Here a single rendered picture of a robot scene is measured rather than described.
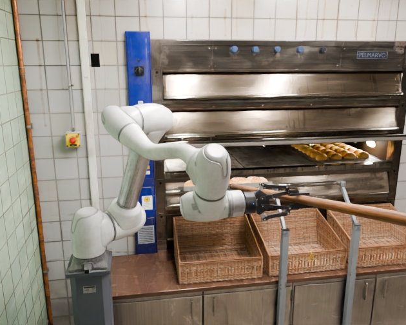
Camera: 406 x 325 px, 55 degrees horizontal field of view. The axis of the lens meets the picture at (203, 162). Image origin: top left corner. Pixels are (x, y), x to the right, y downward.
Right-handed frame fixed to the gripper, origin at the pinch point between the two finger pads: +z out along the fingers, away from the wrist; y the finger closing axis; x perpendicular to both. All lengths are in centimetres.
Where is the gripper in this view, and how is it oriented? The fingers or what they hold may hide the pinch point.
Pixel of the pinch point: (299, 199)
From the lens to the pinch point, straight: 140.2
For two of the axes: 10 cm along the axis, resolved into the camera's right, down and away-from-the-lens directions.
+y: 0.5, 10.0, 0.0
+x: 1.7, -0.1, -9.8
